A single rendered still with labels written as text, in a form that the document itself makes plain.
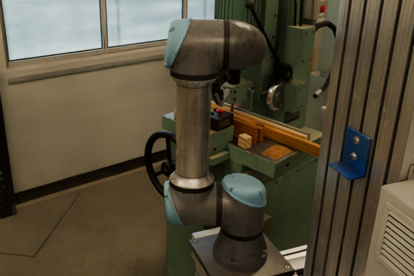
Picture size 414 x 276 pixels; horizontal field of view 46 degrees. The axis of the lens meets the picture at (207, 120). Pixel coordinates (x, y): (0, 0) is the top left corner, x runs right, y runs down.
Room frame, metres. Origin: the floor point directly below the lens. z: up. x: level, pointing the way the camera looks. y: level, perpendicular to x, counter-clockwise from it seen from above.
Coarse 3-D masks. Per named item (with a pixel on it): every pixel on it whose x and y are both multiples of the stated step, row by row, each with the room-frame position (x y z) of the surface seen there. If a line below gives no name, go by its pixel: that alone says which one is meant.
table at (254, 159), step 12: (168, 120) 1.88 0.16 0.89; (228, 144) 1.65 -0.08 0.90; (252, 144) 1.65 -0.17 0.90; (264, 144) 1.66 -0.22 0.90; (276, 144) 1.66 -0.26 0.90; (216, 156) 1.60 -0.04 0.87; (228, 156) 1.64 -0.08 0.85; (240, 156) 1.61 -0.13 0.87; (252, 156) 1.57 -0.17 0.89; (264, 156) 1.55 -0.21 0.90; (288, 156) 1.56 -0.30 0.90; (300, 156) 1.62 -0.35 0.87; (252, 168) 1.57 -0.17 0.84; (264, 168) 1.53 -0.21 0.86; (276, 168) 1.51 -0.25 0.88; (288, 168) 1.56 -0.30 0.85
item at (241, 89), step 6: (240, 78) 1.93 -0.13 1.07; (222, 84) 1.84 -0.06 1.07; (228, 84) 1.84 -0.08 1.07; (234, 84) 1.85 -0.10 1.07; (240, 84) 1.85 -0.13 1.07; (246, 84) 1.87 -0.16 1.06; (252, 84) 1.89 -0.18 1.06; (234, 90) 1.81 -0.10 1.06; (240, 90) 1.84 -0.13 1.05; (246, 90) 1.87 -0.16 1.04; (228, 96) 1.81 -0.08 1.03; (234, 96) 1.82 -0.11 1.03; (240, 96) 1.84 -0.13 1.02; (246, 96) 1.87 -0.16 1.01; (228, 102) 1.81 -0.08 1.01; (234, 102) 1.82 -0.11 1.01
